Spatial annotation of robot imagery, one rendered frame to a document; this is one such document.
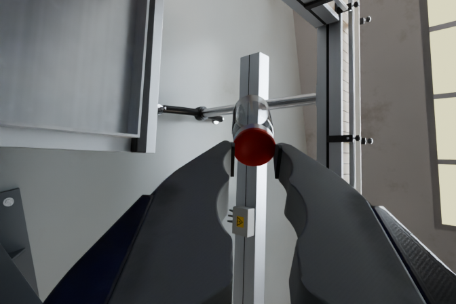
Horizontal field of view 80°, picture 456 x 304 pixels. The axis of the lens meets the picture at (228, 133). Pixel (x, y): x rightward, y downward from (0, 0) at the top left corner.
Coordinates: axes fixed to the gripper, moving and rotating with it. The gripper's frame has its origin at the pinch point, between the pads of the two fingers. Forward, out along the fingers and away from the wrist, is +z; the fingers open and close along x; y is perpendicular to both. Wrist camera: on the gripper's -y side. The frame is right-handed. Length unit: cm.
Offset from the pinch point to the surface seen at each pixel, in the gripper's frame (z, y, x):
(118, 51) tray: 32.9, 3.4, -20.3
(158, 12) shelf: 42.7, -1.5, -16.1
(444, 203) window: 152, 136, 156
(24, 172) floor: 71, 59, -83
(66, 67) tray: 26.0, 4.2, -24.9
